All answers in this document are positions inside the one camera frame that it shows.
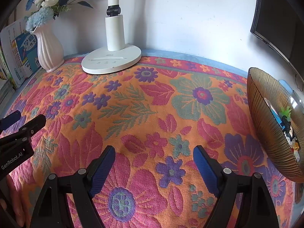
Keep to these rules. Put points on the black toy figure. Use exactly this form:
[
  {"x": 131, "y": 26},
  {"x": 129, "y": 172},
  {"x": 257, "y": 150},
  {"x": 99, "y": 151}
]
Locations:
[{"x": 286, "y": 124}]

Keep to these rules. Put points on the stack of magazines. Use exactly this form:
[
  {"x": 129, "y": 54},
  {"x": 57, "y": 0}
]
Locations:
[{"x": 4, "y": 87}]

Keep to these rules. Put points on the blue cover book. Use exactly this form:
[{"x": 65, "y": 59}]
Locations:
[{"x": 23, "y": 49}]

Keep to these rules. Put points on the floral woven tablecloth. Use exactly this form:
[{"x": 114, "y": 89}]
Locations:
[{"x": 166, "y": 104}]

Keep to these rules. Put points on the person's left hand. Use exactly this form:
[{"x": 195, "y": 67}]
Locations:
[{"x": 17, "y": 204}]

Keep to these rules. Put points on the blue and white artificial flowers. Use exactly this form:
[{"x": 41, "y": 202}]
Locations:
[{"x": 45, "y": 2}]

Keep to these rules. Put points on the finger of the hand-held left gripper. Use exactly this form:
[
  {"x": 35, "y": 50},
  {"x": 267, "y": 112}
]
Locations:
[
  {"x": 10, "y": 120},
  {"x": 35, "y": 122}
]

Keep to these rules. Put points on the row of upright books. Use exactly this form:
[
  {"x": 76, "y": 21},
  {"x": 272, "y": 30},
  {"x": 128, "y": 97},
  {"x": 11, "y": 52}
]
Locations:
[{"x": 3, "y": 64}]

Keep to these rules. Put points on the white desk lamp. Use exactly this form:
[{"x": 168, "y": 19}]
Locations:
[{"x": 114, "y": 30}]

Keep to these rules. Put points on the black monitor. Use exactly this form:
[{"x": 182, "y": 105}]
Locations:
[{"x": 280, "y": 23}]

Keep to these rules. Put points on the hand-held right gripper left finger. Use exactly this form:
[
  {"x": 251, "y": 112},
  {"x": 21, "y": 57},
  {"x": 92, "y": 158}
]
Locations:
[{"x": 102, "y": 173}]

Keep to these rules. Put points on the white cover book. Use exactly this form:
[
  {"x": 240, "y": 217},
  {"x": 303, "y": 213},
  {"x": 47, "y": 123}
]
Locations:
[{"x": 9, "y": 32}]

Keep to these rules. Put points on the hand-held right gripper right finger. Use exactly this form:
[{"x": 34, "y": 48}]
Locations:
[{"x": 204, "y": 171}]

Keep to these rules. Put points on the golden ribbed bowl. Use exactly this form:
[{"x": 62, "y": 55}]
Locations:
[{"x": 263, "y": 114}]

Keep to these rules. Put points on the blue toy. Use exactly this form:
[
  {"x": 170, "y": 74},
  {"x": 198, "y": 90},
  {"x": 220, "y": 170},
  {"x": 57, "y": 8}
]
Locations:
[{"x": 277, "y": 120}]

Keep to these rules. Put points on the white ribbed vase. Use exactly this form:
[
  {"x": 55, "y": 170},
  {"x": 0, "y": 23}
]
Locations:
[{"x": 48, "y": 49}]

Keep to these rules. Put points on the green spiky toy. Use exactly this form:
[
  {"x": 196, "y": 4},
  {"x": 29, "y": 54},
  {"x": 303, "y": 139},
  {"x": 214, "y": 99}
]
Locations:
[{"x": 285, "y": 111}]

